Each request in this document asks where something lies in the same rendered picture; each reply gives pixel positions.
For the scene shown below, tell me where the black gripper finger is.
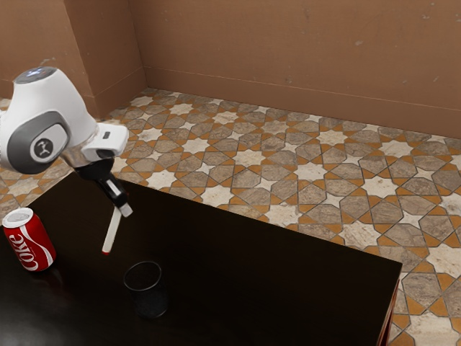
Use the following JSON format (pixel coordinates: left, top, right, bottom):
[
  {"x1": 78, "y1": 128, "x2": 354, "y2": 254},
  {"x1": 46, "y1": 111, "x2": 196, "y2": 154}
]
[{"x1": 97, "y1": 175, "x2": 134, "y2": 218}]

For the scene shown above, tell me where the white pen with red tip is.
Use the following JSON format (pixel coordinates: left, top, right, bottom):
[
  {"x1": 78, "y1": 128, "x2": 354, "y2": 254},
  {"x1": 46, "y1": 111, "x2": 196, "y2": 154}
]
[{"x1": 101, "y1": 206, "x2": 122, "y2": 257}]

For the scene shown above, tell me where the red soda can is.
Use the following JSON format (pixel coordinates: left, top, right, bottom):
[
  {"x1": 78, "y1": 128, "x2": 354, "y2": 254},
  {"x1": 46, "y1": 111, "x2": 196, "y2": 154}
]
[{"x1": 2, "y1": 207, "x2": 58, "y2": 273}]

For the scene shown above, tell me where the black mesh pen holder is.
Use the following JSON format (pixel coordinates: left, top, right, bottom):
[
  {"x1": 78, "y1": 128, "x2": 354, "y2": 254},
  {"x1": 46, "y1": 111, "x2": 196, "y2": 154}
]
[{"x1": 123, "y1": 260, "x2": 170, "y2": 320}]

